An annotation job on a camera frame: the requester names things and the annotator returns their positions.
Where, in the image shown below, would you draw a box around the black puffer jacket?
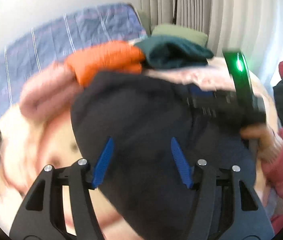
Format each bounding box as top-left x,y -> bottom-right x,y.
71,72 -> 256,239

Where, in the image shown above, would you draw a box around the person's right hand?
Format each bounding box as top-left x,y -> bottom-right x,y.
240,124 -> 283,163

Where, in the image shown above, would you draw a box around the dark teal folded garment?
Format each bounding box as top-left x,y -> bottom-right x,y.
135,35 -> 214,70

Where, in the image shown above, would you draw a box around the green pillow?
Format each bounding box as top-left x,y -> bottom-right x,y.
152,24 -> 208,47

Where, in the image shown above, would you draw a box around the cream bear print blanket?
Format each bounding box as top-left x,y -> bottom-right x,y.
0,57 -> 278,239

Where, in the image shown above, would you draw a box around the orange folded puffer jacket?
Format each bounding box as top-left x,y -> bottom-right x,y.
64,41 -> 145,87

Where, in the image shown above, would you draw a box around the pink folded quilted garment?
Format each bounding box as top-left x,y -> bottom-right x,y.
18,62 -> 83,123

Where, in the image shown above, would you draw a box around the grey pleated curtain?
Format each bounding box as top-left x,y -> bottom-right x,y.
140,0 -> 283,87

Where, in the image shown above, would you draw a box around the blue plaid quilt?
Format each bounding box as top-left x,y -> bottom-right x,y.
0,3 -> 146,117

